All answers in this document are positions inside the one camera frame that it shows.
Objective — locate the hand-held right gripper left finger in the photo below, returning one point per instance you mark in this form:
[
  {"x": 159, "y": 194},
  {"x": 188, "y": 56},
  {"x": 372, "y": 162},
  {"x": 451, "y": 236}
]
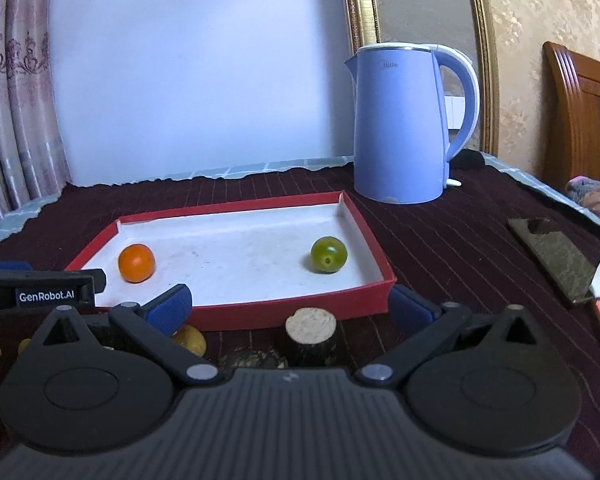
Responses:
[{"x": 170, "y": 307}]

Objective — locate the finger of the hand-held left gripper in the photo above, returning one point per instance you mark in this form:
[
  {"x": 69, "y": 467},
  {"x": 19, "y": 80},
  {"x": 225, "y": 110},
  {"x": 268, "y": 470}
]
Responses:
[
  {"x": 10, "y": 265},
  {"x": 92, "y": 280}
]

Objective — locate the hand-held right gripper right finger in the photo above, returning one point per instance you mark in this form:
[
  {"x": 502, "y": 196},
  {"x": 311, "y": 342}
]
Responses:
[{"x": 407, "y": 306}]

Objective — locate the red cardboard tray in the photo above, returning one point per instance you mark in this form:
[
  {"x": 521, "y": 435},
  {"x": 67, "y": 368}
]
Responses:
[{"x": 230, "y": 260}]

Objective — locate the orange tangerine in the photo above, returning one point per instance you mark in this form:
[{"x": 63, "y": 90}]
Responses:
[{"x": 136, "y": 263}]

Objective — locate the dark striped tablecloth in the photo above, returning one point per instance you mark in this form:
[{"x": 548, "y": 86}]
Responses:
[{"x": 455, "y": 240}]

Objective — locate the green plum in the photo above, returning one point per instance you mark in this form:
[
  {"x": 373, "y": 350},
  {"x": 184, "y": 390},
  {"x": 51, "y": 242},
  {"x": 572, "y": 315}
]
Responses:
[{"x": 328, "y": 255}]

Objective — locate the dark smartphone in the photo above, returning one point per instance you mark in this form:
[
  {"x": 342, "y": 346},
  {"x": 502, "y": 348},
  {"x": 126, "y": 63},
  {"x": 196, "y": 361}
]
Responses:
[{"x": 555, "y": 255}]

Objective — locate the pink patterned curtain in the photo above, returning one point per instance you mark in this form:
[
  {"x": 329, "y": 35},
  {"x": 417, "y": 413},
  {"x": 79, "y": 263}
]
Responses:
[{"x": 15, "y": 85}]

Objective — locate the blue electric kettle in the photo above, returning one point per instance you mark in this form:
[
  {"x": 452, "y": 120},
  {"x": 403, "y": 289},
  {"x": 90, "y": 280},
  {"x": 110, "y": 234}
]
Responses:
[{"x": 400, "y": 125}]

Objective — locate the wooden headboard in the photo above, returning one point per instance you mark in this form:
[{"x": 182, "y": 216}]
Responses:
[{"x": 585, "y": 110}]

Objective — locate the gold framed mirror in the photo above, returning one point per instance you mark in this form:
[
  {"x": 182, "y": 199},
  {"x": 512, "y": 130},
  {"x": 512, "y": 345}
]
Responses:
[{"x": 486, "y": 35}]

